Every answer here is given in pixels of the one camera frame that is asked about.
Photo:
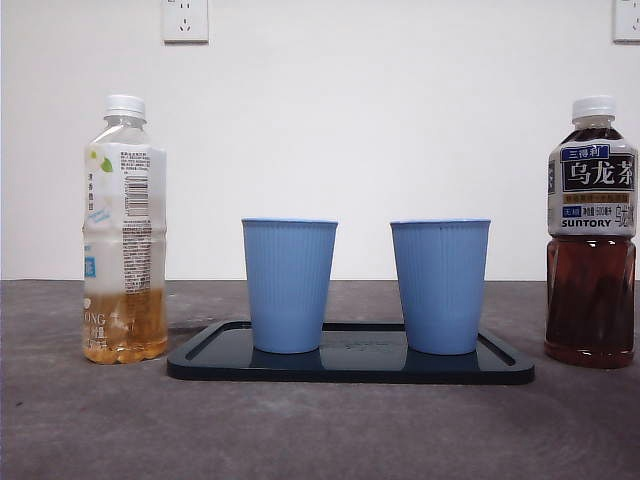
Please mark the clear bottle with yellow tea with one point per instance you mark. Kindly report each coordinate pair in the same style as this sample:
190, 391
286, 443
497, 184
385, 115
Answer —
125, 225

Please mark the dark oolong tea bottle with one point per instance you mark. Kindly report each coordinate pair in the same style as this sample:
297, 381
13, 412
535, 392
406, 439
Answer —
590, 300

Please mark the blue ribbed cup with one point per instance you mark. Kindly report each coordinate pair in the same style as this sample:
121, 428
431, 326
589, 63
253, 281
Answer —
289, 285
441, 285

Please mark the dark teal rectangular tray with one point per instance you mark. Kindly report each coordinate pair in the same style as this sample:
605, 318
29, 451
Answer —
360, 370

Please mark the white wall socket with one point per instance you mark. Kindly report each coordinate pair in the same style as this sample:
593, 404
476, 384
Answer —
185, 20
627, 20

